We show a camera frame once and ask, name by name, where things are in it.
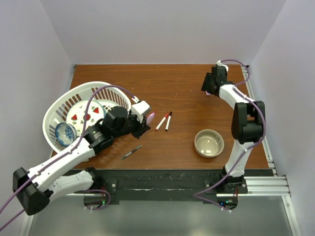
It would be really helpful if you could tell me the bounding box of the black mounting base plate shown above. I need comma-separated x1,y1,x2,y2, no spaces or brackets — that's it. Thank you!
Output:
73,169,248,205

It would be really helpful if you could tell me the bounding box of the white laundry basket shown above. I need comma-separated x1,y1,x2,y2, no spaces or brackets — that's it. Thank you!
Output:
42,81,131,153

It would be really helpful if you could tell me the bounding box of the green pen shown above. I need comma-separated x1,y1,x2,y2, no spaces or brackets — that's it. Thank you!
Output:
122,145,142,160

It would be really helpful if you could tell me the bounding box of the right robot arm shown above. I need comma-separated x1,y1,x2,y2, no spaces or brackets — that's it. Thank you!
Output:
201,61,266,193

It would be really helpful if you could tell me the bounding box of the white marker red tip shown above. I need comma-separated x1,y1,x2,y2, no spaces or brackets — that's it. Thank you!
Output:
155,113,169,131

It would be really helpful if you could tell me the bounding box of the beige bowl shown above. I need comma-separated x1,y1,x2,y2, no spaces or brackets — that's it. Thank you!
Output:
194,129,224,158

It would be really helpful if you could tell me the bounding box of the white marker black tip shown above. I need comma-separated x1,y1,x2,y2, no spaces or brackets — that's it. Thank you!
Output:
165,111,172,131

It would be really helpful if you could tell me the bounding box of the pink highlighter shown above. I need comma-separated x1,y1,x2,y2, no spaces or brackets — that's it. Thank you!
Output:
146,112,156,125

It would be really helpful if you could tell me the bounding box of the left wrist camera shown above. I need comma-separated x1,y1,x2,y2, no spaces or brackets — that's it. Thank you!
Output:
131,101,151,123

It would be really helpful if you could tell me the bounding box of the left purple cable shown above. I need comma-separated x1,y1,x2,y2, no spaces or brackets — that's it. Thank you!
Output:
0,85,141,229

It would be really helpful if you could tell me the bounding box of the watermelon pattern plate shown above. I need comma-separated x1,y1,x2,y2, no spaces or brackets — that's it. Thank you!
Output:
66,100,106,136

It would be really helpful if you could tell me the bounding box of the blue patterned bowl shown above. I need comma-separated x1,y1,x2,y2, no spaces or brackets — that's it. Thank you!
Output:
55,122,77,147

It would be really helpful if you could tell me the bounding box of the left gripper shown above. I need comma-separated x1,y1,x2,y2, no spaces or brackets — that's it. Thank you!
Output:
113,109,150,139

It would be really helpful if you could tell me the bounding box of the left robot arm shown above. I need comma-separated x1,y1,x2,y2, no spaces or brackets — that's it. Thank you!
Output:
12,102,151,215

